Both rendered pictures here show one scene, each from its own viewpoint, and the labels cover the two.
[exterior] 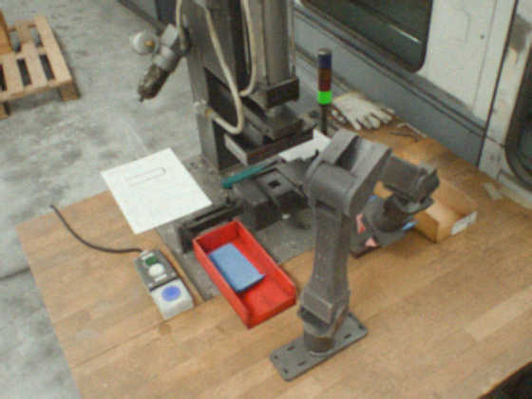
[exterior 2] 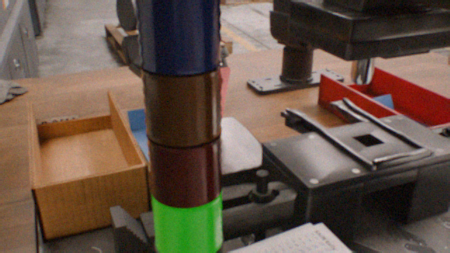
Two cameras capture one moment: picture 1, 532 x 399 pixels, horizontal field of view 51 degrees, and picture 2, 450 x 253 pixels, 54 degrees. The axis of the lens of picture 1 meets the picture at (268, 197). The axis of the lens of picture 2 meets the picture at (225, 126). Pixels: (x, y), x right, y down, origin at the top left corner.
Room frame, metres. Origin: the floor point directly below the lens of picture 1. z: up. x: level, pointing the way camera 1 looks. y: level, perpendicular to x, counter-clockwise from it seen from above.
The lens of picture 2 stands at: (1.52, -0.13, 1.22)
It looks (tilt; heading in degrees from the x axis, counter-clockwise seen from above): 26 degrees down; 186
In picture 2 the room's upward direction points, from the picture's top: straight up
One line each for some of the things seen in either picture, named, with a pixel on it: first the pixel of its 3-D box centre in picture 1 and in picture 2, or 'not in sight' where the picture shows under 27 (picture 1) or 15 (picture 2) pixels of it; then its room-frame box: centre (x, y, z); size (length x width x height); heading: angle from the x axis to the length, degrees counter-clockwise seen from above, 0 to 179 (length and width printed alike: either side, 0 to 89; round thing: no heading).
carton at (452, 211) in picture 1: (419, 195); (80, 155); (1.04, -0.38, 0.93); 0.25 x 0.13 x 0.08; 29
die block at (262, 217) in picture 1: (278, 195); (356, 181); (1.07, -0.03, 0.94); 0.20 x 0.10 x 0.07; 119
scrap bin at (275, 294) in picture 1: (242, 271); (392, 108); (0.83, 0.07, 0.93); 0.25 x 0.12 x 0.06; 29
